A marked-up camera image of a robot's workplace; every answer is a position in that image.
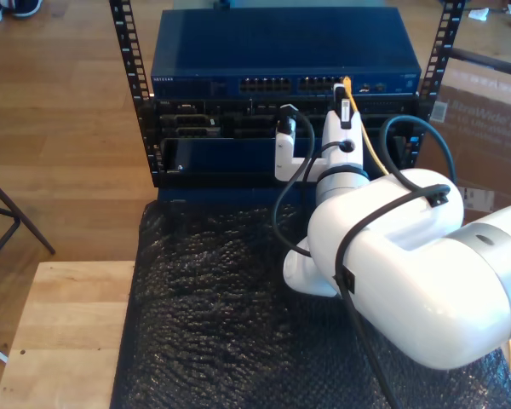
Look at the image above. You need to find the yellow network cable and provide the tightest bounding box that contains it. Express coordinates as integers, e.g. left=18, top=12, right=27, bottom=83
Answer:
left=342, top=75, right=511, bottom=378

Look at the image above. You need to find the blue network switch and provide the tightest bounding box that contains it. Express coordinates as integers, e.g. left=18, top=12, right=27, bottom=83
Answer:
left=150, top=7, right=422, bottom=100

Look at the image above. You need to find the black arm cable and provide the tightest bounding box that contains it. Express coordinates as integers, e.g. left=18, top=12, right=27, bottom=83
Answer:
left=331, top=115, right=460, bottom=409

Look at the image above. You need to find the brown cardboard box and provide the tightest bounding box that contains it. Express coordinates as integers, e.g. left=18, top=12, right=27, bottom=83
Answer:
left=416, top=47, right=511, bottom=227

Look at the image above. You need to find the black metal stool frame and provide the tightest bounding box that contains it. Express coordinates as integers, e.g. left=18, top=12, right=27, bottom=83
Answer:
left=0, top=168, right=56, bottom=274

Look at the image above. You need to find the blue rack shelf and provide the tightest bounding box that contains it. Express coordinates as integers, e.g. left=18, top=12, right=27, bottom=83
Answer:
left=159, top=135, right=410, bottom=188

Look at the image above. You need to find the dark shoe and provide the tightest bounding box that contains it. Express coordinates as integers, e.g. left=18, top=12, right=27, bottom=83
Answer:
left=11, top=0, right=44, bottom=19

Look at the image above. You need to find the black bubble mat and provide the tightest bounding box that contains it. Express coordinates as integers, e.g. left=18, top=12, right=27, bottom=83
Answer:
left=110, top=196, right=511, bottom=409

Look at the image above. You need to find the black perforated rack post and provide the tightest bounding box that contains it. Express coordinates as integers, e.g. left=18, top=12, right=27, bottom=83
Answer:
left=398, top=0, right=468, bottom=188
left=108, top=0, right=165, bottom=189

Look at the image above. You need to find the black rack server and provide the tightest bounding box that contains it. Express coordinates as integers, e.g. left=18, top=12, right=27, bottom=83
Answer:
left=152, top=98, right=418, bottom=140

